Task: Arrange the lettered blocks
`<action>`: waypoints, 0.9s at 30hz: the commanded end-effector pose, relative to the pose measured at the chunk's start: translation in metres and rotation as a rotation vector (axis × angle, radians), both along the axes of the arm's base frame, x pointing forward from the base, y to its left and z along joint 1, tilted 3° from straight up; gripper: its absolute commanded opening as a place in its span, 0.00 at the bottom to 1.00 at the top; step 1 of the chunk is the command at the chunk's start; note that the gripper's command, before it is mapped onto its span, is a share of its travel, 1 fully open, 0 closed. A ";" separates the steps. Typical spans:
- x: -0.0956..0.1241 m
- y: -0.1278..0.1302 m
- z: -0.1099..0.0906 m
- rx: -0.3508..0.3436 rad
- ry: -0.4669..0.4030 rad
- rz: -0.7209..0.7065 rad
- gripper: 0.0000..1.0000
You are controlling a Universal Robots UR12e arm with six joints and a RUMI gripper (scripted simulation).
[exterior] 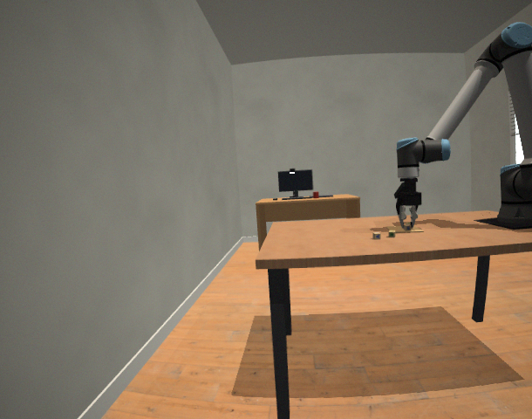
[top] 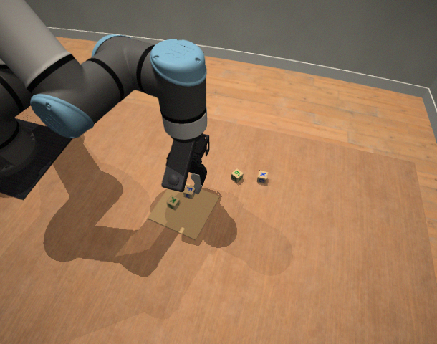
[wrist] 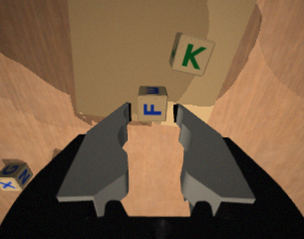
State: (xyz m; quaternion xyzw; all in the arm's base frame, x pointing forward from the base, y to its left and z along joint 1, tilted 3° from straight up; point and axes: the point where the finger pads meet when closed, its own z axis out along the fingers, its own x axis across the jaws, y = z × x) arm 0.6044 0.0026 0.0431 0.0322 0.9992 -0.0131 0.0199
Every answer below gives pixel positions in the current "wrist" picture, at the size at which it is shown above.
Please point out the tan flat mat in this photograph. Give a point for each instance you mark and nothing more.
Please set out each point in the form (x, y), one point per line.
(120, 45)

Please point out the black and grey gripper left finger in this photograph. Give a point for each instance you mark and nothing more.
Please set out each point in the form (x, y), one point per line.
(76, 184)

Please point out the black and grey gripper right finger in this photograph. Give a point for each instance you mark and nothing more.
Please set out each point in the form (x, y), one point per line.
(215, 169)

